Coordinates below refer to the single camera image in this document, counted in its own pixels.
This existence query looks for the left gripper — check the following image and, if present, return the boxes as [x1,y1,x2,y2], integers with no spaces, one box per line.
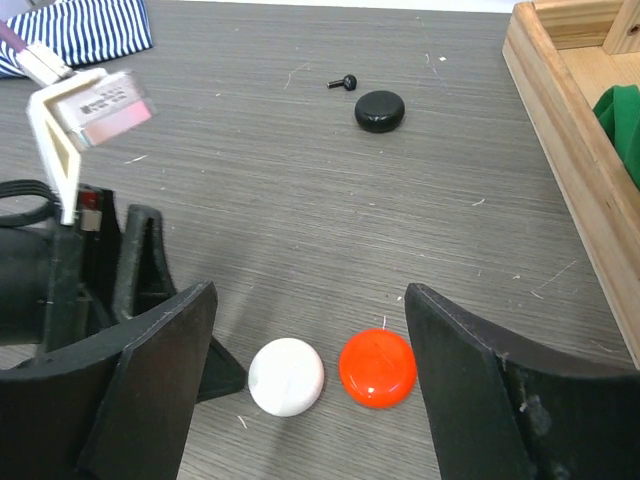
[44,187,177,350]

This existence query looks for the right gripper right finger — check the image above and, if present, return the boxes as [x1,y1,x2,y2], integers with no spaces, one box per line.
[405,283,639,479]

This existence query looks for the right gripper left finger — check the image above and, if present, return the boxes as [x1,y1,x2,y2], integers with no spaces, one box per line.
[1,282,217,479]

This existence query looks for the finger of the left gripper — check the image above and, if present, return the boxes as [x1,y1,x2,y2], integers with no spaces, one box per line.
[197,337,247,402]

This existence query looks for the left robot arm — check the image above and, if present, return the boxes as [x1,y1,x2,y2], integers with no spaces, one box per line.
[1,180,247,439]

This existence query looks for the black round charging case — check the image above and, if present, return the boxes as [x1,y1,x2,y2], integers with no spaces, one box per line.
[354,90,405,133]

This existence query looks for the blue striped cloth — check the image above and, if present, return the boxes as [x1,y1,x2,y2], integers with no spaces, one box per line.
[7,0,153,67]

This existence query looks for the black earbud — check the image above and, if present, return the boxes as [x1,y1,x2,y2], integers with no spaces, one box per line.
[326,74,357,91]

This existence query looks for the green garment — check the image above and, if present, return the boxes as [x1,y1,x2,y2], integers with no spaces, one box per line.
[593,85,640,187]

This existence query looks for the wooden clothes rack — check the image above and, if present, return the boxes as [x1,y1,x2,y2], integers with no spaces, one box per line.
[502,1,639,360]

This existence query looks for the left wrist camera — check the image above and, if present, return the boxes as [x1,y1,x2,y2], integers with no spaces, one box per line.
[27,68,154,225]

